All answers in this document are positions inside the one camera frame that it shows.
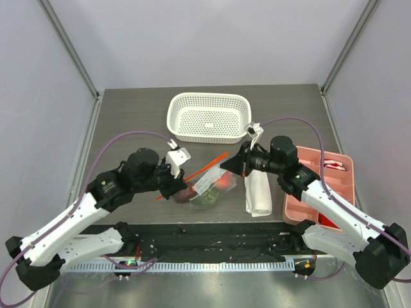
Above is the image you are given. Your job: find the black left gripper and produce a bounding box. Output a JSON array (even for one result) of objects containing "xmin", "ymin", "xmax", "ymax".
[{"xmin": 134, "ymin": 157, "xmax": 188, "ymax": 200}]

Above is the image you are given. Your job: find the dark red fake fruit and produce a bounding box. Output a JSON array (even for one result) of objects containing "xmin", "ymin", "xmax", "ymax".
[{"xmin": 172, "ymin": 182, "xmax": 197, "ymax": 204}]

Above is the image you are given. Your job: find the clear zip top bag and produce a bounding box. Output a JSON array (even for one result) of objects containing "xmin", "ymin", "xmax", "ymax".
[{"xmin": 170, "ymin": 152, "xmax": 236, "ymax": 210}]

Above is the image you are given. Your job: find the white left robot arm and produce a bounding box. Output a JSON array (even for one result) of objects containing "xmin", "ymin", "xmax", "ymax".
[{"xmin": 6, "ymin": 148, "xmax": 191, "ymax": 291}]

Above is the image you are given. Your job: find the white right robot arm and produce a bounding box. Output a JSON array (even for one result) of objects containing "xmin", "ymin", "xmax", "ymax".
[{"xmin": 221, "ymin": 136, "xmax": 410, "ymax": 289}]

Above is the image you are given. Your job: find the green fake broccoli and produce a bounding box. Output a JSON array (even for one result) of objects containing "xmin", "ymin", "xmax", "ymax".
[{"xmin": 193, "ymin": 187, "xmax": 222, "ymax": 209}]

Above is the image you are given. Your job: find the white folded towel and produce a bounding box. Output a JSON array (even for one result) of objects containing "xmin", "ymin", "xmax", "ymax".
[{"xmin": 244, "ymin": 170, "xmax": 272, "ymax": 218}]

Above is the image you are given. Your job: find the white perforated plastic basket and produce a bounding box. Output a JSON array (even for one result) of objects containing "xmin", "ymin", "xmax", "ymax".
[{"xmin": 166, "ymin": 92, "xmax": 252, "ymax": 144}]

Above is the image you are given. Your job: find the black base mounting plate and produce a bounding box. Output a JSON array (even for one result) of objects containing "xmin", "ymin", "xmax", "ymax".
[{"xmin": 76, "ymin": 223, "xmax": 328, "ymax": 262}]

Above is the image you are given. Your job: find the red white striped packet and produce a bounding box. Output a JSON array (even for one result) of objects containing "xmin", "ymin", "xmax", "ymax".
[{"xmin": 323, "ymin": 159, "xmax": 346, "ymax": 171}]

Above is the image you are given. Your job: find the pink divided tray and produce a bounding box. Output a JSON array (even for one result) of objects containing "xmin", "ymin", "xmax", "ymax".
[{"xmin": 282, "ymin": 146, "xmax": 355, "ymax": 230}]

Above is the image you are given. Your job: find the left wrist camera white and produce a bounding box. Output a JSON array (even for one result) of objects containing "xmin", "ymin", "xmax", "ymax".
[{"xmin": 166, "ymin": 139, "xmax": 191, "ymax": 178}]

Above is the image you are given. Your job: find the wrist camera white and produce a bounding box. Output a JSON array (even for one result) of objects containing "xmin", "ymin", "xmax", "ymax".
[
  {"xmin": 166, "ymin": 139, "xmax": 191, "ymax": 178},
  {"xmin": 244, "ymin": 122, "xmax": 264, "ymax": 150}
]

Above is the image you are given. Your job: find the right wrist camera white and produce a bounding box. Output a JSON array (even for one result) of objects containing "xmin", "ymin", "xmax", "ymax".
[{"xmin": 244, "ymin": 122, "xmax": 264, "ymax": 150}]

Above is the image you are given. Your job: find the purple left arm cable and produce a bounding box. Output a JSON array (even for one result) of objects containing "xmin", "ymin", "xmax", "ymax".
[{"xmin": 0, "ymin": 130, "xmax": 174, "ymax": 305}]

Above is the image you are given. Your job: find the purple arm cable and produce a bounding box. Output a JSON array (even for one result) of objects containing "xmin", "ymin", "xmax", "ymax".
[
  {"xmin": 0, "ymin": 130, "xmax": 174, "ymax": 305},
  {"xmin": 261, "ymin": 117, "xmax": 411, "ymax": 283}
]

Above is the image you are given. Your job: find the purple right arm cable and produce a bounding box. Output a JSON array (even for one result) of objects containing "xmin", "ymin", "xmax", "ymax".
[{"xmin": 261, "ymin": 117, "xmax": 411, "ymax": 283}]

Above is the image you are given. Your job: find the white slotted cable duct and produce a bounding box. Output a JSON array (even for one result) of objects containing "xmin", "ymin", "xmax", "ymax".
[{"xmin": 67, "ymin": 259, "xmax": 295, "ymax": 273}]

